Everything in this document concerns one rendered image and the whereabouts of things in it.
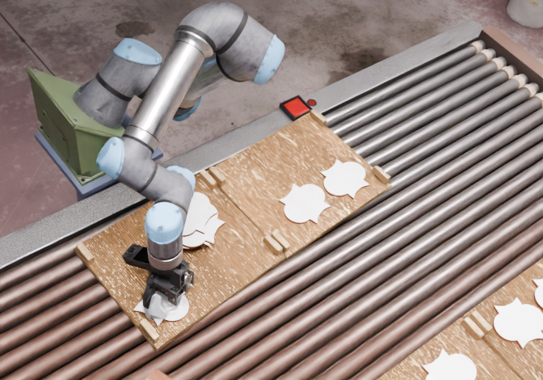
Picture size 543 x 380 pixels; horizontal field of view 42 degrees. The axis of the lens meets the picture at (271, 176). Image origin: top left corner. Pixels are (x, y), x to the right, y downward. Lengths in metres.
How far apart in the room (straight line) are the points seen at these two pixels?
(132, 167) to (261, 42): 0.42
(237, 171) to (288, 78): 1.71
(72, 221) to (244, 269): 0.47
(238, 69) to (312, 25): 2.36
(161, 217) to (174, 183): 0.10
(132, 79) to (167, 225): 0.62
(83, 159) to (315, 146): 0.66
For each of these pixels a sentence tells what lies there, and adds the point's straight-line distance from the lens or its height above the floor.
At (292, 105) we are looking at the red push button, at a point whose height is 0.93.
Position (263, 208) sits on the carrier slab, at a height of 0.94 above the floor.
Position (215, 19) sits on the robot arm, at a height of 1.48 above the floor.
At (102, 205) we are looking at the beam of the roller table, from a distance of 1.94.
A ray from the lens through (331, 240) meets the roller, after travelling 1.91.
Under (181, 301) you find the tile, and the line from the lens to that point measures 1.74.
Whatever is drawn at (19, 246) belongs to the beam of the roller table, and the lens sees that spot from 1.90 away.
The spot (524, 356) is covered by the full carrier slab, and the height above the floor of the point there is 0.94.
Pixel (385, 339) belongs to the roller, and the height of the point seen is 0.92.
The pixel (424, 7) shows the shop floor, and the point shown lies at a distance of 4.35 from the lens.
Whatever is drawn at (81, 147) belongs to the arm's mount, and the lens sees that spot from 1.93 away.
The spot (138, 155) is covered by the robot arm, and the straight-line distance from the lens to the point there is 1.48.
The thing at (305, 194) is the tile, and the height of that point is 0.94.
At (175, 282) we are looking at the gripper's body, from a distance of 1.59.
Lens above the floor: 2.48
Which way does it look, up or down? 51 degrees down
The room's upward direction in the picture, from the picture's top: 11 degrees clockwise
